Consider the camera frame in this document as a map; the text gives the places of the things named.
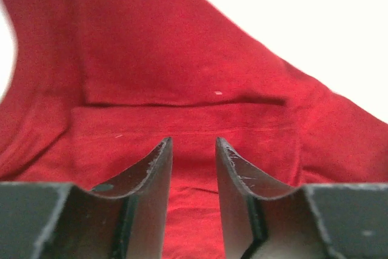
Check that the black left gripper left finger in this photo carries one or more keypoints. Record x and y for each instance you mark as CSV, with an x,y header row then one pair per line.
x,y
124,217

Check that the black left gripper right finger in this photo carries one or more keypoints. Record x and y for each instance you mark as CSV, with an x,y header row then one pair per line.
x,y
265,218

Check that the dark red t-shirt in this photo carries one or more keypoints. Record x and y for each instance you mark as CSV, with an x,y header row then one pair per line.
x,y
97,83

